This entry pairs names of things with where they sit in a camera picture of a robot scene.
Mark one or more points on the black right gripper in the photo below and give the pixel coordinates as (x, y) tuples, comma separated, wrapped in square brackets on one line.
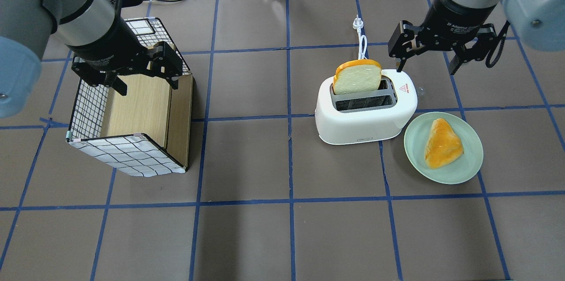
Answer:
[(459, 20)]

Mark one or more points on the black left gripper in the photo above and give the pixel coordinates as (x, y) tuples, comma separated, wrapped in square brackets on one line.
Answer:
[(115, 44)]

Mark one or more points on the white toaster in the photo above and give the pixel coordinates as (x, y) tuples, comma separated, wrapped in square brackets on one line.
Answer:
[(368, 116)]

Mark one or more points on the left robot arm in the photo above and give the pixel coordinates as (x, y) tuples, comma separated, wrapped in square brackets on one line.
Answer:
[(26, 26)]

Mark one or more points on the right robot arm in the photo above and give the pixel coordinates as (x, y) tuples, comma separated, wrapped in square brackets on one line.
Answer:
[(539, 23)]

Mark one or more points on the grid fabric wooden box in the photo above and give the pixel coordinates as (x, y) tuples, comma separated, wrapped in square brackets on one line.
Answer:
[(144, 133)]

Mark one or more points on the toast bread slice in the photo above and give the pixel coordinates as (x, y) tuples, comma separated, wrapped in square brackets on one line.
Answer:
[(357, 76)]

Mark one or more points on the orange bread piece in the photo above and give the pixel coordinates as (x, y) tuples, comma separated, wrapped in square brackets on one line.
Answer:
[(443, 146)]

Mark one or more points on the light green plate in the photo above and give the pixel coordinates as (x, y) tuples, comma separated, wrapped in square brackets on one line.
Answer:
[(459, 171)]

